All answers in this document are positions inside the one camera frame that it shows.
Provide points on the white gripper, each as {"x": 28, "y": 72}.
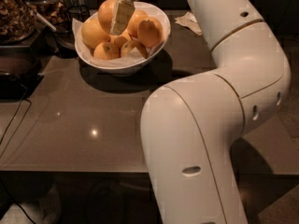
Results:
{"x": 123, "y": 12}

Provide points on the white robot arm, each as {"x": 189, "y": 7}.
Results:
{"x": 188, "y": 125}

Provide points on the white ceramic bowl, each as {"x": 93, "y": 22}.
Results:
{"x": 157, "y": 13}

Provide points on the hidden orange under top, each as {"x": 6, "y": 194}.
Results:
{"x": 119, "y": 40}

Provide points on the crumpled paper napkin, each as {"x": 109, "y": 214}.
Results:
{"x": 189, "y": 21}

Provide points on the glass jar of dried snacks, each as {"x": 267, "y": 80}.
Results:
{"x": 16, "y": 21}

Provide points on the dark appliance tray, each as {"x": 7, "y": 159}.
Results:
{"x": 19, "y": 72}

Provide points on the black wire cup holder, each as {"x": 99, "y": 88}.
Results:
{"x": 64, "y": 38}

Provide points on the white serving spoon handle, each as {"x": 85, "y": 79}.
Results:
{"x": 43, "y": 20}

